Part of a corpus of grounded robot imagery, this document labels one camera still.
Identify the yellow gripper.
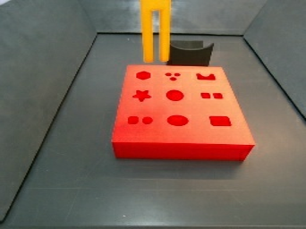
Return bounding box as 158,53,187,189
140,0,171,63

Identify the black curved holder block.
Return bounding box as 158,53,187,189
167,40,214,66

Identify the red shape-sorter block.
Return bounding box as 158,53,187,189
111,65,255,161

